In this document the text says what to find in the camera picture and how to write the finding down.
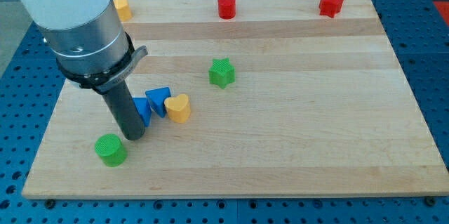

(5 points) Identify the green cylinder block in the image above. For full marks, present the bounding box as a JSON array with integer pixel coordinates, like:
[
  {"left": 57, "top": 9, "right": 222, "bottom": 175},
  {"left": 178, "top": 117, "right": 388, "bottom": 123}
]
[{"left": 94, "top": 133, "right": 128, "bottom": 167}]

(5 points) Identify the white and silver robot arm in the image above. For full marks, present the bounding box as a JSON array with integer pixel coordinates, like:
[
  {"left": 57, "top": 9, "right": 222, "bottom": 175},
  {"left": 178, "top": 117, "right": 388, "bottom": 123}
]
[{"left": 21, "top": 0, "right": 147, "bottom": 93}]

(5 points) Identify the green star block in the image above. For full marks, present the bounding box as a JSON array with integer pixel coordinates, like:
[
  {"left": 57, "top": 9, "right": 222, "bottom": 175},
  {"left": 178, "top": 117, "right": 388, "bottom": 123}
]
[{"left": 208, "top": 58, "right": 235, "bottom": 89}]

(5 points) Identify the yellow heart block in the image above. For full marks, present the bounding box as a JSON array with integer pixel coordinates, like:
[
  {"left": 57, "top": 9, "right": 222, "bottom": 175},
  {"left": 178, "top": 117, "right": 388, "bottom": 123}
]
[{"left": 164, "top": 94, "right": 191, "bottom": 124}]

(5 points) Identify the wooden board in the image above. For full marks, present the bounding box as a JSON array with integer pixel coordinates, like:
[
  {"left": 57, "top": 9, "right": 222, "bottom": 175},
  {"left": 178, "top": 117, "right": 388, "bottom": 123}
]
[{"left": 22, "top": 0, "right": 448, "bottom": 199}]

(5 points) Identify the blue triangle block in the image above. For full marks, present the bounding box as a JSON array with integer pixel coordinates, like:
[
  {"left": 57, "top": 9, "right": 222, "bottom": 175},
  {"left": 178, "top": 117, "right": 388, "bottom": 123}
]
[{"left": 145, "top": 87, "right": 171, "bottom": 118}]

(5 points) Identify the blue cube block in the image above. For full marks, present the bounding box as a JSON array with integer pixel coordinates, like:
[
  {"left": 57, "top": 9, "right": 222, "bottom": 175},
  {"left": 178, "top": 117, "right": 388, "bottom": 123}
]
[{"left": 133, "top": 97, "right": 152, "bottom": 127}]

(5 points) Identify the red cylinder block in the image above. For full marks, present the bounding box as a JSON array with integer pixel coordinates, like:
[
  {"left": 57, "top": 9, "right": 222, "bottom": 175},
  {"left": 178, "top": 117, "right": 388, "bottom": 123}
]
[{"left": 217, "top": 0, "right": 236, "bottom": 20}]

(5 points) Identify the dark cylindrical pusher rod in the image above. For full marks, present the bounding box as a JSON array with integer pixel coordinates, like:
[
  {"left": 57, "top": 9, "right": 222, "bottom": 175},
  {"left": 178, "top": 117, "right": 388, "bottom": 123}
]
[{"left": 102, "top": 81, "right": 145, "bottom": 140}]

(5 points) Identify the yellow block at back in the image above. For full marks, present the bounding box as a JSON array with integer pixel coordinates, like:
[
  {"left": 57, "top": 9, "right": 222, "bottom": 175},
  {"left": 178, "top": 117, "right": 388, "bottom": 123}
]
[{"left": 113, "top": 0, "right": 133, "bottom": 22}]

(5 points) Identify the red star block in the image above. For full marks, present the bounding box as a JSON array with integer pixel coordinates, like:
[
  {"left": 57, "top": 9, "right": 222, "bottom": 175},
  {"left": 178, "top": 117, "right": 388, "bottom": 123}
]
[{"left": 319, "top": 0, "right": 344, "bottom": 18}]

